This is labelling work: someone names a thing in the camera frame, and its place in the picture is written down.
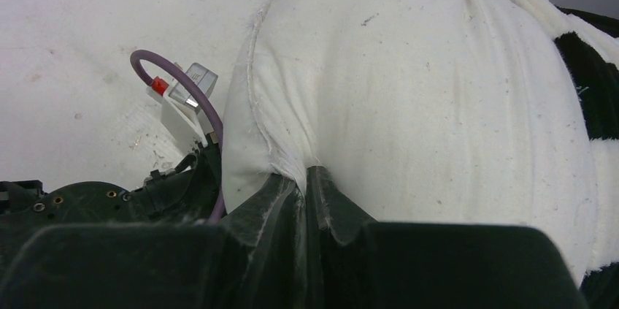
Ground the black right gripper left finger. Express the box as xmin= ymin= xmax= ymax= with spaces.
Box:
xmin=1 ymin=175 xmax=299 ymax=308

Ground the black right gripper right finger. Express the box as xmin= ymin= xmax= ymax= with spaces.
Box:
xmin=306 ymin=167 xmax=587 ymax=308

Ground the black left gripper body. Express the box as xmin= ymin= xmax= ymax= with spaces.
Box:
xmin=1 ymin=142 xmax=221 ymax=230

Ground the white pillow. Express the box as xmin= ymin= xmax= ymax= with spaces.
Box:
xmin=223 ymin=0 xmax=597 ymax=282

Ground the black white striped pillowcase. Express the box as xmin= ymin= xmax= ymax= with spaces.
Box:
xmin=511 ymin=0 xmax=618 ymax=308

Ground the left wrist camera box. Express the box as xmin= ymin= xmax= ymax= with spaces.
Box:
xmin=146 ymin=77 xmax=212 ymax=150

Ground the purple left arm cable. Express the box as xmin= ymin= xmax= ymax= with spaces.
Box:
xmin=129 ymin=49 xmax=229 ymax=223

